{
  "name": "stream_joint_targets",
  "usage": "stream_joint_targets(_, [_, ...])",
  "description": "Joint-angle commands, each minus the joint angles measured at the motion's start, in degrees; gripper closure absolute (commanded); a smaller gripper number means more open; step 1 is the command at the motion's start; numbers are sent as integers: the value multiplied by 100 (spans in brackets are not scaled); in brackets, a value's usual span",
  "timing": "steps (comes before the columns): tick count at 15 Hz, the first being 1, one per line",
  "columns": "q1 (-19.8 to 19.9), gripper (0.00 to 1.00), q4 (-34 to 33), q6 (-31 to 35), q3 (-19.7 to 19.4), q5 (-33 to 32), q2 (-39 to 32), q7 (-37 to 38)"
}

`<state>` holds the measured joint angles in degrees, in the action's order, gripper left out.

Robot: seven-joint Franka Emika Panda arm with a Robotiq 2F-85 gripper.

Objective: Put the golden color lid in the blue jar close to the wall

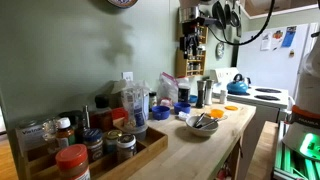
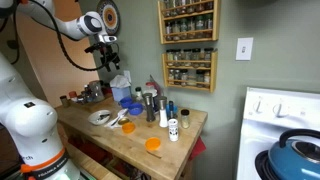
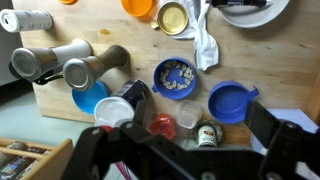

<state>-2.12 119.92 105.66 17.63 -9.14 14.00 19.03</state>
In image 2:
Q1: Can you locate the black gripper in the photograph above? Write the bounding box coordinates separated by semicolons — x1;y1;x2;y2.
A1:
94;41;121;73

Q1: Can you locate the golden lid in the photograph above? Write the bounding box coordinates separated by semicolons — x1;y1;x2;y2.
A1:
117;117;131;126

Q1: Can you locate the clear jar dark lid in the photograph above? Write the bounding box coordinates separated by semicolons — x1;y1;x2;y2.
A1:
134;86;144;103

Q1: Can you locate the white container red lid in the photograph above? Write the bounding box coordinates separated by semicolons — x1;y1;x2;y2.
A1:
142;74;165;102

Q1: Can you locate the red lid jar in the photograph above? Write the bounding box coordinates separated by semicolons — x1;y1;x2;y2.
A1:
68;90;79;103

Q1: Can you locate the small brown jar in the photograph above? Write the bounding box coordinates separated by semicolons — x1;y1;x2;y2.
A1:
59;95;71;109

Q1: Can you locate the orange lid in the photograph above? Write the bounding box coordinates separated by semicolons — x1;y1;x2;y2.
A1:
144;137;162;152
121;121;137;135

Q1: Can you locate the spice jar black lid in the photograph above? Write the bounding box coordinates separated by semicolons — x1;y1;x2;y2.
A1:
180;108;191;130

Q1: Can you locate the blue pot with lid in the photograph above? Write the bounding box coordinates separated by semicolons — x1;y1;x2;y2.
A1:
267;128;320;180

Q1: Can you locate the blue tissue box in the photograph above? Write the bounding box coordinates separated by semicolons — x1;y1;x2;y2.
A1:
110;74;132;102

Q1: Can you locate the grey metal cup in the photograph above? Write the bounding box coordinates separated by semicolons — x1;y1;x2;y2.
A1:
87;79;106;103

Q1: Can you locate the dark utensil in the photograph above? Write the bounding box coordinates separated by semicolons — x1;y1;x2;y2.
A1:
95;113;111;121

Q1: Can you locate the white spoon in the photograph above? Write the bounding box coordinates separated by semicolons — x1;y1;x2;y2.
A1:
104;107;129;130

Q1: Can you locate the dark metal pepper mill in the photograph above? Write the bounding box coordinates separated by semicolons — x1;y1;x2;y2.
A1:
142;92;157;123

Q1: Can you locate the white bowl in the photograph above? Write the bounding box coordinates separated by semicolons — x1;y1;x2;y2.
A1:
87;109;112;126

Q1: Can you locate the white salt mill silver top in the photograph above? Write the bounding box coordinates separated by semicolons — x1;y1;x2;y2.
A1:
156;95;169;129

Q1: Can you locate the blue bottle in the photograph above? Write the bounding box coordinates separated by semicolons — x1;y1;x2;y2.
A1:
165;100;179;121

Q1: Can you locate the wooden spice rack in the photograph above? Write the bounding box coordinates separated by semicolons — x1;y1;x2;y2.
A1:
161;49;219;93
157;0;221;45

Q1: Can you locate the wooden butcher block table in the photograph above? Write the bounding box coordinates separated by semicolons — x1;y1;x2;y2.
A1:
54;95;209;180

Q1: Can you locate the white printed cup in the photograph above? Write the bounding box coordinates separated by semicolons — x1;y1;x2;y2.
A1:
167;118;180;143

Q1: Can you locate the red cloth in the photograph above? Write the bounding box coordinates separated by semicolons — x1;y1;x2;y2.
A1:
189;135;207;162

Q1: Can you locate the white stove knob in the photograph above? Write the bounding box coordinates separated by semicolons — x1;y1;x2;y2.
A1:
272;101;290;118
252;97;267;115

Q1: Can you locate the white stove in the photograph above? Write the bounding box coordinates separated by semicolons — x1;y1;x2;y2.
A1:
236;87;320;180

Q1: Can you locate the black stove burner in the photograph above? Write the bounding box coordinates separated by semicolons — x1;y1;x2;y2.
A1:
254;149;278;180

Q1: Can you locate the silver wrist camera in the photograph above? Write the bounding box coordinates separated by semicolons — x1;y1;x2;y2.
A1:
99;34;119;45

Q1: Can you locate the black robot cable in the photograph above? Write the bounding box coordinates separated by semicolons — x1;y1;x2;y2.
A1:
9;0;109;72

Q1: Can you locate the patterned decorative wall plate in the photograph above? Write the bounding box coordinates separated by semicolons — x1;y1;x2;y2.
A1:
96;0;122;36

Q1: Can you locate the white light switch plate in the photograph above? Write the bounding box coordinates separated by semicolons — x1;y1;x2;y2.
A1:
235;37;254;62

